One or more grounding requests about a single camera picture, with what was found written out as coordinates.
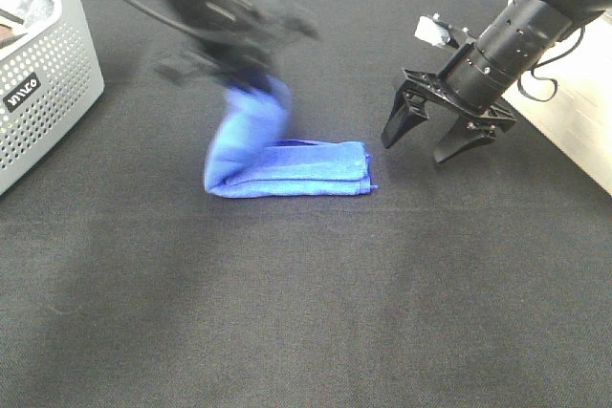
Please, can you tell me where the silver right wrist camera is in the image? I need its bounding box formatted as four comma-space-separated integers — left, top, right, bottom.
414, 13, 476, 51

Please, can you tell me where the white plastic storage bin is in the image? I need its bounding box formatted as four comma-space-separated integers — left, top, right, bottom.
504, 11, 611, 192

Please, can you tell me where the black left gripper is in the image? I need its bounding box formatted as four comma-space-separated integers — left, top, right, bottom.
156, 0, 319, 86

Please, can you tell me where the grey cloth in basket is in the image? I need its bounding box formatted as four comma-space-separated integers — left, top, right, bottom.
1, 0, 55, 29

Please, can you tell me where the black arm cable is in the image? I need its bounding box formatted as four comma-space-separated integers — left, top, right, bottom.
518, 25, 587, 103
88, 0, 202, 41

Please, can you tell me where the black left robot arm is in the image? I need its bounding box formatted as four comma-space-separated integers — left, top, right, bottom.
164, 0, 319, 91

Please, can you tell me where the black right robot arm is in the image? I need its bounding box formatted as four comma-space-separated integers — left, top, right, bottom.
381, 0, 611, 163

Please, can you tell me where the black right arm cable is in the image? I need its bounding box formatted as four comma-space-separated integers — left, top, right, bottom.
518, 25, 587, 103

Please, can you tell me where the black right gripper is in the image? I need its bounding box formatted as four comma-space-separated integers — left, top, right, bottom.
381, 43, 516, 163

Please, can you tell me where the blue microfibre towel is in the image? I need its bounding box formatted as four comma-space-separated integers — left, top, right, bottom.
203, 76, 376, 199

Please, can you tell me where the grey perforated laundry basket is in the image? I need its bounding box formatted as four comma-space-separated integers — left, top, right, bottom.
1, 0, 104, 191

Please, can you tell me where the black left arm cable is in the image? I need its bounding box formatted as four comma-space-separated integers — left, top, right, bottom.
88, 0, 202, 41

